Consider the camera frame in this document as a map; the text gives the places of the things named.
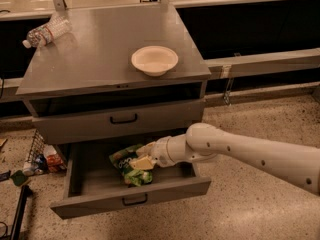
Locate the clear plastic water bottle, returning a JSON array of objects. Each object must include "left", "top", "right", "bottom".
[{"left": 22, "top": 15, "right": 72, "bottom": 48}]

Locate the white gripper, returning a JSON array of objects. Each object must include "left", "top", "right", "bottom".
[{"left": 129, "top": 136, "right": 172, "bottom": 170}]

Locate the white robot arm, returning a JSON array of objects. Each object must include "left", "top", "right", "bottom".
[{"left": 130, "top": 123, "right": 320, "bottom": 195}]

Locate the green sponge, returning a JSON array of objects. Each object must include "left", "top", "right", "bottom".
[{"left": 10, "top": 170, "right": 30, "bottom": 187}]

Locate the black stand leg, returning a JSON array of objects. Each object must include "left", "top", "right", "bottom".
[{"left": 10, "top": 185, "right": 32, "bottom": 240}]

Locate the green rice chip bag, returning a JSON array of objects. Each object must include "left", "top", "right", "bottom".
[{"left": 109, "top": 144, "right": 153, "bottom": 187}]

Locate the open grey lower drawer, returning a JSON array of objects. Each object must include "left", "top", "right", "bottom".
[{"left": 50, "top": 129, "right": 211, "bottom": 219}]

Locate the blue soda can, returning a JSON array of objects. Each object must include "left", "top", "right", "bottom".
[{"left": 35, "top": 154, "right": 48, "bottom": 175}]

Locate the white small bottle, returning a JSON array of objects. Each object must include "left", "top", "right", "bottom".
[{"left": 22, "top": 161, "right": 35, "bottom": 176}]

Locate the wire basket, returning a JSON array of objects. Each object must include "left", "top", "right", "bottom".
[{"left": 26, "top": 130, "right": 45, "bottom": 163}]

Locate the white paper bowl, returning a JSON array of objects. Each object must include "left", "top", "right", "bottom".
[{"left": 131, "top": 46, "right": 179, "bottom": 77}]

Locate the grey drawer cabinet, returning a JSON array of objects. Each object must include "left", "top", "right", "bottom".
[{"left": 15, "top": 3, "right": 213, "bottom": 221}]

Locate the orange snack packet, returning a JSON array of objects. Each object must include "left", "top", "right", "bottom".
[{"left": 43, "top": 145, "right": 66, "bottom": 173}]

